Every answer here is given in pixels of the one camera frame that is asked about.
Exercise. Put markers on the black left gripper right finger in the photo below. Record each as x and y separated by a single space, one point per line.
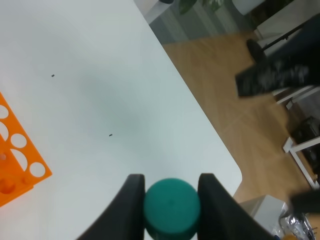
222 218

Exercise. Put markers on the white metal frame table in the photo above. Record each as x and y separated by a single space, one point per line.
304 141

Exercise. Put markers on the teal capped test tube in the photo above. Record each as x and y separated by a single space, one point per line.
171 210

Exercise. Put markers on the orange test tube rack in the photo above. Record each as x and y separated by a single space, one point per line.
21 165

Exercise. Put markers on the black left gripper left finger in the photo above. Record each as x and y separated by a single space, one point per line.
123 219

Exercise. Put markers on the white box on floor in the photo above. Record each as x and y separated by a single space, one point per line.
266 211

